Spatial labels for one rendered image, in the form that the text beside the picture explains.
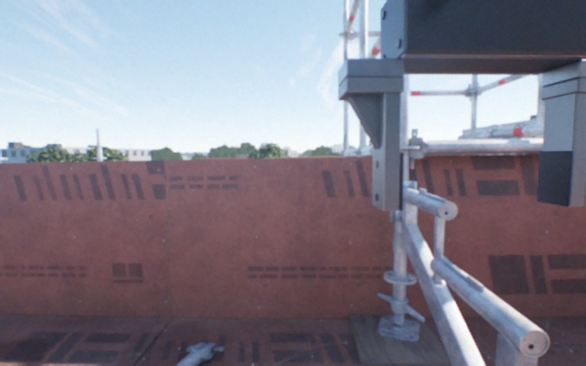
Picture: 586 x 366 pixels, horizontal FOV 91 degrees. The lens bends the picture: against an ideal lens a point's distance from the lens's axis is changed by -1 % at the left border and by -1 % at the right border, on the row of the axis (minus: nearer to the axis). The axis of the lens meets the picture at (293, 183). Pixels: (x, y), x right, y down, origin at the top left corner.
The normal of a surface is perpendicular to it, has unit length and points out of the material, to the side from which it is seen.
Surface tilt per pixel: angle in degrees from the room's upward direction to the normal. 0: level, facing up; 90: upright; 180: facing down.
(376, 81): 90
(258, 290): 90
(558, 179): 90
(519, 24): 90
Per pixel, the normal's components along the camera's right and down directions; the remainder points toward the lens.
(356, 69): 0.04, 0.09
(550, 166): -1.00, 0.02
